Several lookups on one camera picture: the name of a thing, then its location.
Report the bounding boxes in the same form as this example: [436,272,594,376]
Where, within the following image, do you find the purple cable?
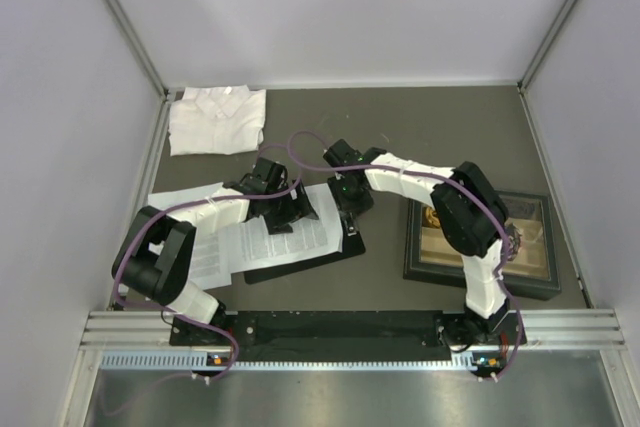
[112,143,306,381]
[288,131,525,381]

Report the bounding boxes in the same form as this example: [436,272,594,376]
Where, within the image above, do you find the printed paper sheet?
[219,184,343,274]
[147,183,232,290]

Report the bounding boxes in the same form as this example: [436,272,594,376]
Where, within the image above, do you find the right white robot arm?
[323,140,509,343]

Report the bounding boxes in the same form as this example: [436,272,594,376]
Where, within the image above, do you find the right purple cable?
[288,131,525,381]

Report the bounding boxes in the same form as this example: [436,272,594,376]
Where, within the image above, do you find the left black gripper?
[264,178,317,235]

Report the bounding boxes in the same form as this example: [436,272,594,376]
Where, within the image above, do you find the dark framed compartment box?
[403,191,561,300]

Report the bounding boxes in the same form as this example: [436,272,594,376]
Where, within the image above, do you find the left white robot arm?
[112,175,318,344]

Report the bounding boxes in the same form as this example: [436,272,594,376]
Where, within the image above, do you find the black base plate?
[169,309,526,351]

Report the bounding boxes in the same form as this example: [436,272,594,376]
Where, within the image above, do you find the folded white shirt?
[168,85,266,156]

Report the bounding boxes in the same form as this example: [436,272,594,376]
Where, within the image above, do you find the black clipboard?
[240,227,366,285]

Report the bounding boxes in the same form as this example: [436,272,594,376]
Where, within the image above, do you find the dark patterned item in box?
[505,223,523,261]

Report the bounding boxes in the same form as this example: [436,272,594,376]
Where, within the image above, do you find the slotted cable duct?
[100,351,477,372]

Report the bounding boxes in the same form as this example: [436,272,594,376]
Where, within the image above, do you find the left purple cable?
[112,143,306,381]

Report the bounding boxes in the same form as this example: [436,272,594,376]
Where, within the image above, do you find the yellow rubber bands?
[423,207,441,229]

